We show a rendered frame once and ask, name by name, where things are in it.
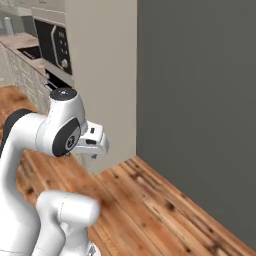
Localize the beige tall cabinet housing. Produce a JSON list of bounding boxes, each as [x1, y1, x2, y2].
[[64, 0, 139, 175]]

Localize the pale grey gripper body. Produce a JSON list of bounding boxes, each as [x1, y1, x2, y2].
[[73, 131, 110, 159]]

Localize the white wall cupboards run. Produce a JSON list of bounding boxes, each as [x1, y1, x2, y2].
[[0, 0, 67, 16]]

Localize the white base cupboards run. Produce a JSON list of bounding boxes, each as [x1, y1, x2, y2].
[[0, 41, 52, 115]]

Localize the black microwave oven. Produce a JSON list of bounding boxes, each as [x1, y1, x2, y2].
[[32, 17, 74, 76]]

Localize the white and black oven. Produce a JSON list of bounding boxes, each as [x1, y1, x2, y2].
[[44, 63, 75, 93]]

